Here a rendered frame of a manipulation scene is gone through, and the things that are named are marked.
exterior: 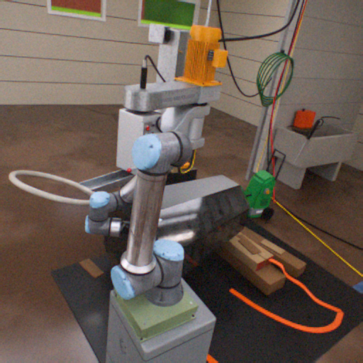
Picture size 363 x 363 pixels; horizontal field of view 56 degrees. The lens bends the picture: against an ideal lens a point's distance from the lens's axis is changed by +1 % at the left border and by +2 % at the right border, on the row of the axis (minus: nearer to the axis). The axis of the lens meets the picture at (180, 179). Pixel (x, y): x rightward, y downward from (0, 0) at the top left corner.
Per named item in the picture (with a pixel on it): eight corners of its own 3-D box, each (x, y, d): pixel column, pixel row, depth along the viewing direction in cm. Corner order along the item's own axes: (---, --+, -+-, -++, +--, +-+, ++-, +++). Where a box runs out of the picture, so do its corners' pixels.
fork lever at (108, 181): (147, 164, 267) (147, 158, 265) (165, 172, 258) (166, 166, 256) (75, 187, 214) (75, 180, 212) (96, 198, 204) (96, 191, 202)
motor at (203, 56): (193, 77, 285) (200, 25, 268) (225, 85, 270) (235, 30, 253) (174, 79, 264) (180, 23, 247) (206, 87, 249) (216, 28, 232)
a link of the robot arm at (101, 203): (108, 187, 165) (105, 208, 171) (86, 192, 157) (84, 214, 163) (118, 197, 159) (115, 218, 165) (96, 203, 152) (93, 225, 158)
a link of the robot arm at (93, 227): (84, 220, 159) (83, 237, 164) (110, 224, 160) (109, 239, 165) (88, 209, 167) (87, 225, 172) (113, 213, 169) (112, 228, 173)
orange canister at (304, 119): (288, 127, 543) (293, 106, 529) (308, 125, 570) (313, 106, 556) (299, 131, 527) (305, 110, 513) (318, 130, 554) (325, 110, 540)
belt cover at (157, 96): (193, 97, 294) (196, 78, 287) (218, 104, 282) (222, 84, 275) (113, 110, 221) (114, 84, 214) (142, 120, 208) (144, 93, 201)
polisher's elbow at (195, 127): (175, 132, 291) (178, 110, 283) (195, 132, 299) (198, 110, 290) (183, 140, 276) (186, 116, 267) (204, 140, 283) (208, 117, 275)
